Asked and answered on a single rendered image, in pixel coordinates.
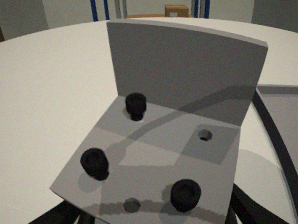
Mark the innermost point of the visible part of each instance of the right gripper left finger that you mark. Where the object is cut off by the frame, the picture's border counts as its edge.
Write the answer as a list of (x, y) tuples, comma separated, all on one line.
[(64, 213)]

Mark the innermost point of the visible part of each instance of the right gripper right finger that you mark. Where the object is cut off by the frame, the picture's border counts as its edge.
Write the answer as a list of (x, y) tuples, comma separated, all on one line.
[(249, 211)]

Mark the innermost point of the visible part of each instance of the grey l-shaped bracket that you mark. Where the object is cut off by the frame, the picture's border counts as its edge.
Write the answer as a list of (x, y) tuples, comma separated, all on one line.
[(198, 82)]

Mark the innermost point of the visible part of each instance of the black socket head screw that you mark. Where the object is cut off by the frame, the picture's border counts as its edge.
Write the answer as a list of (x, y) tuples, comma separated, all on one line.
[(185, 195), (136, 105), (95, 163)]

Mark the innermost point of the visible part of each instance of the grey rectangular tray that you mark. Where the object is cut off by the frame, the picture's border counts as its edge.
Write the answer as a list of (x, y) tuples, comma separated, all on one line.
[(282, 101)]

